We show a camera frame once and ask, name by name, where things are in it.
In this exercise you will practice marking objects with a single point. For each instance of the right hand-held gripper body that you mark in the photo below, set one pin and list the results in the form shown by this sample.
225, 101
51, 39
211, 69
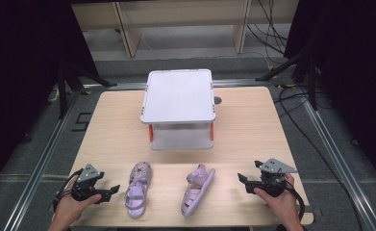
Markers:
273, 178

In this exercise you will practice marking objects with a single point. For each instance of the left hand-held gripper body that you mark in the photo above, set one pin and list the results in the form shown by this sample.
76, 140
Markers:
85, 184

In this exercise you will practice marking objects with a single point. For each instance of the purple sandal with charms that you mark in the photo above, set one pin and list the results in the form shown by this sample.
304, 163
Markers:
139, 189

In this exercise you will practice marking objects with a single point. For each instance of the plain purple sandal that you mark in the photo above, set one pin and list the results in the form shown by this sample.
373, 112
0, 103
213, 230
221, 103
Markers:
196, 189

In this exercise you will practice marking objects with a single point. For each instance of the person's right hand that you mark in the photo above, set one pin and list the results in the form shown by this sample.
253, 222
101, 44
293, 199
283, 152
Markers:
280, 203

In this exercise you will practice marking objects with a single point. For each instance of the person's left hand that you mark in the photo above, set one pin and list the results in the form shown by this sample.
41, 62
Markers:
68, 208

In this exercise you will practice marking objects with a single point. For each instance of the grey table grommet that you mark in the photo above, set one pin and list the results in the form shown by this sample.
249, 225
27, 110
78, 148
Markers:
217, 100

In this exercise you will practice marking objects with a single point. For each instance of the black metal stand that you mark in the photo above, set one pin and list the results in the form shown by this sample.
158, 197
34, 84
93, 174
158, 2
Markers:
65, 83
304, 64

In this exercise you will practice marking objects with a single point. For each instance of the black curtain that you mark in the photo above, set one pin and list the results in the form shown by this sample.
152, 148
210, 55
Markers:
19, 80
358, 70

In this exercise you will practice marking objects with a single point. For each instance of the light wooden bench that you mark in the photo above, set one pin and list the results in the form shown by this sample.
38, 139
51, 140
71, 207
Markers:
182, 12

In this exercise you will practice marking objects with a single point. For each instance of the metal floor rail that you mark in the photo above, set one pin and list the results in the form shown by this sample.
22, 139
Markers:
36, 170
339, 154

